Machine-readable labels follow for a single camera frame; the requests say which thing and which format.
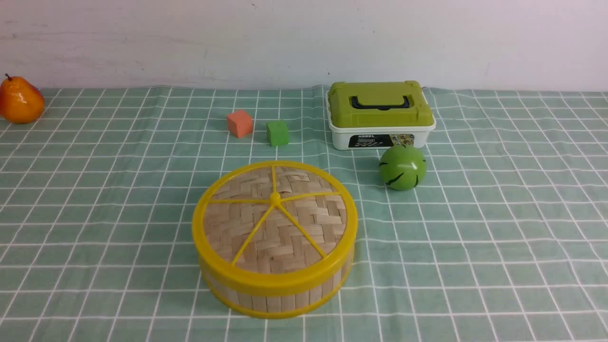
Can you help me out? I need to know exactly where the orange foam cube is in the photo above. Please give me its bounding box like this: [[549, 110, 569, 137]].
[[226, 110, 254, 138]]

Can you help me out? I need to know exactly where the green lidded white storage box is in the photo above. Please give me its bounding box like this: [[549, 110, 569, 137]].
[[325, 80, 436, 150]]

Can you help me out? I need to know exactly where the green foam cube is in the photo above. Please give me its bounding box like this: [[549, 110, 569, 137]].
[[266, 120, 289, 147]]

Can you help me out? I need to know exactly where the yellow bamboo steamer basket base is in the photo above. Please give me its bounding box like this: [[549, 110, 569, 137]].
[[199, 258, 352, 320]]

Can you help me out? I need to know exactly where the green toy melon ball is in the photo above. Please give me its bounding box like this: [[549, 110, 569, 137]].
[[379, 145, 427, 191]]

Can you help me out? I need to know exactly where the yellow rimmed woven steamer lid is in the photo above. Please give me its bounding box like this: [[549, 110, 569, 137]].
[[192, 160, 358, 296]]

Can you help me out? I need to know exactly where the orange toy pear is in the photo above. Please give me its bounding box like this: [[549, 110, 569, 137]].
[[0, 74, 44, 125]]

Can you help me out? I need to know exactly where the green checked tablecloth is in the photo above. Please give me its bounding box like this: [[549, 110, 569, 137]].
[[0, 86, 608, 342]]

